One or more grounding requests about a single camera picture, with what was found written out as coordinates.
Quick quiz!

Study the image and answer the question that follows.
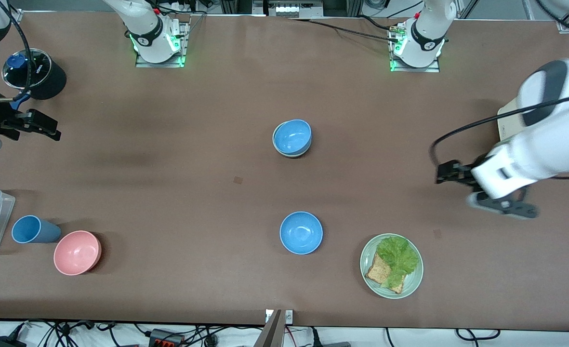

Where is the light green bowl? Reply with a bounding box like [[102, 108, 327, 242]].
[[272, 123, 312, 159]]

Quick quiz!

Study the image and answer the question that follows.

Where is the blue bowl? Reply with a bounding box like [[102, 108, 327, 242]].
[[279, 211, 323, 255], [273, 120, 312, 155]]

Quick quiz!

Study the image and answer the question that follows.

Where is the pink bowl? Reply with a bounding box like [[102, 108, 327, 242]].
[[53, 230, 102, 276]]

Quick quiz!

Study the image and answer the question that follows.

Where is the white toaster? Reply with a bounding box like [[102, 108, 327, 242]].
[[498, 96, 530, 143]]

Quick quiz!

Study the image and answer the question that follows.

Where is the glass lid blue knob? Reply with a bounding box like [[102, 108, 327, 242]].
[[2, 48, 53, 90]]

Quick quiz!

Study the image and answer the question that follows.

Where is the blue cup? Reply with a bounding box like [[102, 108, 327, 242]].
[[12, 215, 62, 244]]

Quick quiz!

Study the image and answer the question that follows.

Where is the green lettuce leaf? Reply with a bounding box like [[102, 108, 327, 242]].
[[377, 235, 420, 289]]

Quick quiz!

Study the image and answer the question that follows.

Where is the light green plate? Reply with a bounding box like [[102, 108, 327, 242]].
[[360, 233, 424, 299]]

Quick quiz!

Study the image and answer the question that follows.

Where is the brown bread slice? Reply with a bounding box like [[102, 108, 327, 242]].
[[365, 253, 405, 294]]

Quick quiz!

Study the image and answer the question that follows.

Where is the white power strip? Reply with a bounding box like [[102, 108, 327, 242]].
[[274, 3, 324, 18]]

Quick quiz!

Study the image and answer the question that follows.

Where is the black red connector box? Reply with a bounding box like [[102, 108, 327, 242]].
[[149, 329, 185, 347]]

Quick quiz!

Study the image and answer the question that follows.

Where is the black saucepan blue handle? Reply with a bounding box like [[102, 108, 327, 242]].
[[1, 48, 67, 104]]

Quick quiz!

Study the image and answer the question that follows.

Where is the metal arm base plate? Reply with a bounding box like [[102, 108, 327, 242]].
[[389, 24, 441, 73], [135, 22, 189, 68]]

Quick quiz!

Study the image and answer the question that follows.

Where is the black cable loop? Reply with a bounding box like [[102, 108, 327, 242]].
[[455, 329, 501, 341]]

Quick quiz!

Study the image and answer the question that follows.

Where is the grey camera pole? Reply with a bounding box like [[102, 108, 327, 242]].
[[254, 309, 285, 347]]

